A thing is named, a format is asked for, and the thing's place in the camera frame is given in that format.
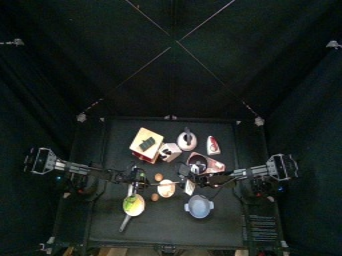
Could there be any white toy cleaver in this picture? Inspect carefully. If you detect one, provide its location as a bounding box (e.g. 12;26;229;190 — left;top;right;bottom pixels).
183;179;196;197

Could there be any white cube knife holder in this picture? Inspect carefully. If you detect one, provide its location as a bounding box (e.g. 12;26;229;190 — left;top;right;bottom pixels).
157;142;183;164

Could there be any green toy vegetable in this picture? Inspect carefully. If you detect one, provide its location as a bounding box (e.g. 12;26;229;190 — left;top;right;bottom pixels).
122;195;138;208

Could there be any cream wooden bowl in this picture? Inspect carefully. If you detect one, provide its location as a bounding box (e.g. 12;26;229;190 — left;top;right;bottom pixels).
156;179;177;199

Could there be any blue toy pot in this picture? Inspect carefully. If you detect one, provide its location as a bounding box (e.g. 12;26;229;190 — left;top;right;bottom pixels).
183;194;216;220

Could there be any wooden toy toaster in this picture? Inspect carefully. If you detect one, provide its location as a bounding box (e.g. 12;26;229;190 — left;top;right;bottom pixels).
128;126;165;165

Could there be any white red toy iron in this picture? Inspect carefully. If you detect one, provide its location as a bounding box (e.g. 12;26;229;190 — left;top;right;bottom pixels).
204;135;223;157

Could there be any white pink toy kettle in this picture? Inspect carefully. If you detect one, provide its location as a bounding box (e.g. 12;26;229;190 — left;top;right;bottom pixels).
176;126;199;152

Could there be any white printed warning label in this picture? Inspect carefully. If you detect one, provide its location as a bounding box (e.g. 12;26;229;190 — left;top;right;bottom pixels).
247;214;279;244

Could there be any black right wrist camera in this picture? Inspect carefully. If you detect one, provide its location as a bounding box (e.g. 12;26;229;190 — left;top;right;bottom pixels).
176;162;192;178

